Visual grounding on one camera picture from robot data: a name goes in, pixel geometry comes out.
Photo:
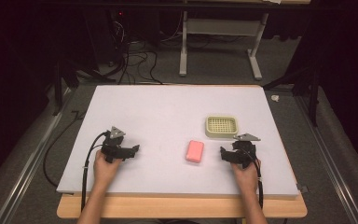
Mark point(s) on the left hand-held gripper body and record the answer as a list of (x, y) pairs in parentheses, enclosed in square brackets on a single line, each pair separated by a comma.
[(114, 146)]

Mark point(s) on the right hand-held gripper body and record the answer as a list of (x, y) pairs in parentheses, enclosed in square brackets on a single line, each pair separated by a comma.
[(245, 149)]

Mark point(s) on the person's left hand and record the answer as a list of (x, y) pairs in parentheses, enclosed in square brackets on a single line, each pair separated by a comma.
[(105, 169)]

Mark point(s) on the person's right hand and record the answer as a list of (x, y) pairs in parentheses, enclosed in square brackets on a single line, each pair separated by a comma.
[(246, 179)]

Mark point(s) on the cream soap dish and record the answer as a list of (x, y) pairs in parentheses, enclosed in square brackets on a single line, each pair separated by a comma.
[(221, 127)]

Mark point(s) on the pink soap bar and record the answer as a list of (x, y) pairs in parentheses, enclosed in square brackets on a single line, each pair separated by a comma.
[(195, 151)]

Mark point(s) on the white foam mat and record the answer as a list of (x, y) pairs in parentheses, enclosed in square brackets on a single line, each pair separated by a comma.
[(167, 118)]

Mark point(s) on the small white scrap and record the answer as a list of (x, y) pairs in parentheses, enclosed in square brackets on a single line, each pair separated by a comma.
[(275, 98)]

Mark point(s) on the wooden table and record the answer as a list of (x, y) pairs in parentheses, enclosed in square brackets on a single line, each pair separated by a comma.
[(174, 207)]

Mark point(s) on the grey tape piece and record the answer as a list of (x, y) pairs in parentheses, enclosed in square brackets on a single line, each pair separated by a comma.
[(302, 188)]

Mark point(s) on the black metal stand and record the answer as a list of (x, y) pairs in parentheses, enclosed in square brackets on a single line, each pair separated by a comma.
[(62, 81), (310, 87)]

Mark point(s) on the metal floor rail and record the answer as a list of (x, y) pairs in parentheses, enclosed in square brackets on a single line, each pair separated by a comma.
[(331, 161), (28, 161)]

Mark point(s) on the white metal desk frame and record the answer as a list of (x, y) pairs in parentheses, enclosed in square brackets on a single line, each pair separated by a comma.
[(223, 26)]

